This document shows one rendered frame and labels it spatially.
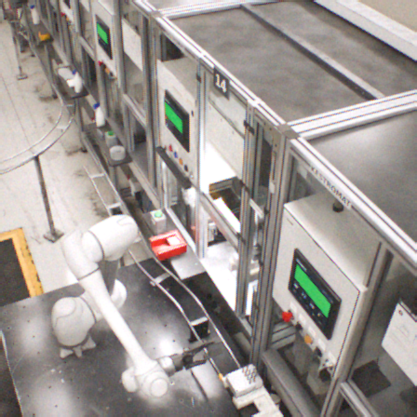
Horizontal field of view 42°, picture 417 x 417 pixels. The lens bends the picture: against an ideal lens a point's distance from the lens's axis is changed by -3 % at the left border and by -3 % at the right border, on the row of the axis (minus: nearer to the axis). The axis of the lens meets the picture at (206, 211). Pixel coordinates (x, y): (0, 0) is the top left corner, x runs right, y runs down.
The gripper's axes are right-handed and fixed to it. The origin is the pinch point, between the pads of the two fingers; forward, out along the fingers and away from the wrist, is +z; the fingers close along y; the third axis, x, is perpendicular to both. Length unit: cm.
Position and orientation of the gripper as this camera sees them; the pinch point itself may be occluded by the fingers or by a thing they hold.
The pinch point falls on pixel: (215, 346)
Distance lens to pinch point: 238.9
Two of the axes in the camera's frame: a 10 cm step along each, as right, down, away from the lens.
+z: 9.0, -2.9, 3.4
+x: -4.4, -5.9, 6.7
